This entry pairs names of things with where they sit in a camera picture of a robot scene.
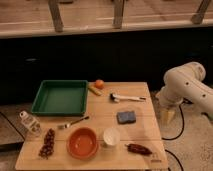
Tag blue sponge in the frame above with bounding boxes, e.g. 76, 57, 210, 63
117, 111, 136, 124

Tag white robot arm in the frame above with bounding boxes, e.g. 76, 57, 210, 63
157, 62, 213, 124

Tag green plastic tray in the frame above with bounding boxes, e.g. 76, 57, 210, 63
31, 80, 88, 117

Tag dark red chili pepper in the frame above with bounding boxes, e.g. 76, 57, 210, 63
127, 144, 152, 155

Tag wooden table board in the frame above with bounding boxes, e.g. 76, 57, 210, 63
15, 82, 168, 171

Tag white cup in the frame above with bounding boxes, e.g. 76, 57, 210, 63
103, 127, 120, 147

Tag orange fruit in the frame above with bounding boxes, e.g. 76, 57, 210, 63
94, 79, 104, 89

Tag yellow banana piece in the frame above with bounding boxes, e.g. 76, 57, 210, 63
88, 86, 102, 96

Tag orange bowl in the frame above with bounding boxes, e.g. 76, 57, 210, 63
67, 127, 99, 160

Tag bunch of dark grapes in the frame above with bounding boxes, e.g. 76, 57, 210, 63
39, 129, 55, 159

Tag clear plastic bottle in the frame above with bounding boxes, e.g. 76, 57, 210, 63
19, 111, 41, 136

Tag black cable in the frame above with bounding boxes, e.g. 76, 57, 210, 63
161, 103, 186, 141

